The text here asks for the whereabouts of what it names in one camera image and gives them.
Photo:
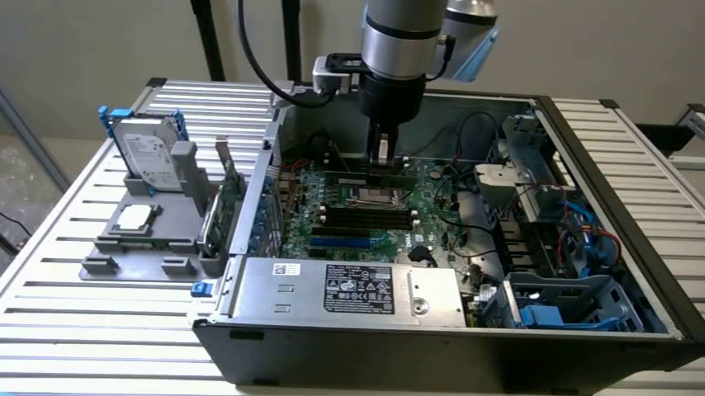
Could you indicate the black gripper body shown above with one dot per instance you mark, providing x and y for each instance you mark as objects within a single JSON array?
[{"x": 392, "y": 99}]

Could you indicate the green RAM stick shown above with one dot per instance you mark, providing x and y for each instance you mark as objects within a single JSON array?
[{"x": 344, "y": 178}]

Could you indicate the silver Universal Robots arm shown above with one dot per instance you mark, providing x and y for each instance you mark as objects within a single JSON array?
[{"x": 397, "y": 41}]

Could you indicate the black expansion slot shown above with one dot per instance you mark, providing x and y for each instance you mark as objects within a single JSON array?
[{"x": 333, "y": 231}]

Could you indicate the blue expansion slot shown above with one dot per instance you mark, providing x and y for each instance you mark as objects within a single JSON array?
[{"x": 338, "y": 242}]

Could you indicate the metal CPU socket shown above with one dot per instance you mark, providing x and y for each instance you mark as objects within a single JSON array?
[{"x": 369, "y": 197}]

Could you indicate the green motherboard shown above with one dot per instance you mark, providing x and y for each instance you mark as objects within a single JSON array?
[{"x": 436, "y": 198}]

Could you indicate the silver fan shroud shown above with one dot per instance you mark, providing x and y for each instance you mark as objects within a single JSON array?
[{"x": 496, "y": 185}]

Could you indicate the black stand pole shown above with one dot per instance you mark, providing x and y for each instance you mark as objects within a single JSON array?
[
  {"x": 212, "y": 49},
  {"x": 294, "y": 41}
]

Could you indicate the metal drive cage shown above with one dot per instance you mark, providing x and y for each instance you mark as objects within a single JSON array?
[{"x": 529, "y": 136}]

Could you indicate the green graphics card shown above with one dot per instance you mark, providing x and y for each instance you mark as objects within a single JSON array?
[{"x": 224, "y": 206}]

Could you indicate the silver power supply unit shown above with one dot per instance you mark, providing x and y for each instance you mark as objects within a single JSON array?
[{"x": 286, "y": 297}]

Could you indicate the black table corner cap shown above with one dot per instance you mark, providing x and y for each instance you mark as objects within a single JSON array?
[
  {"x": 612, "y": 103},
  {"x": 156, "y": 82}
]

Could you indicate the silver hard disk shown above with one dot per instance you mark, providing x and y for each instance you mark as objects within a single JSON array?
[{"x": 146, "y": 152}]

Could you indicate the grey disk bay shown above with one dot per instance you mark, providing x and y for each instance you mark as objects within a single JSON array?
[{"x": 551, "y": 288}]

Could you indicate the blue case latch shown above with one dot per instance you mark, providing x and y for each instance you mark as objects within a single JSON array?
[{"x": 202, "y": 288}]

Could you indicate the silver CPU chip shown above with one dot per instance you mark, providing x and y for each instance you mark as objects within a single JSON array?
[{"x": 137, "y": 216}]

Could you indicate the blue disk carrier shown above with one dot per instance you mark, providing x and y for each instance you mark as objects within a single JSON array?
[{"x": 121, "y": 113}]

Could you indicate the blue bay clip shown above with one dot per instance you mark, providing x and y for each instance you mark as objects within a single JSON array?
[{"x": 540, "y": 317}]

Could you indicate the black box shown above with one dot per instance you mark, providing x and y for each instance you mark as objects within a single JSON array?
[{"x": 662, "y": 138}]

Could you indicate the grey parts rack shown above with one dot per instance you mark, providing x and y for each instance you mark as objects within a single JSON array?
[{"x": 138, "y": 255}]

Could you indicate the black open PC case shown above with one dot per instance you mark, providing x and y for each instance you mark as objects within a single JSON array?
[{"x": 385, "y": 359}]

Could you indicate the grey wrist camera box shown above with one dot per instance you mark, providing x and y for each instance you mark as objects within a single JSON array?
[{"x": 329, "y": 79}]

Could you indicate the aluminium frame profile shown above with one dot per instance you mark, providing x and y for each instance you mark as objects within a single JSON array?
[{"x": 691, "y": 117}]

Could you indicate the grey frame post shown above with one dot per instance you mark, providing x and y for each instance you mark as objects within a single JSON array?
[{"x": 33, "y": 136}]

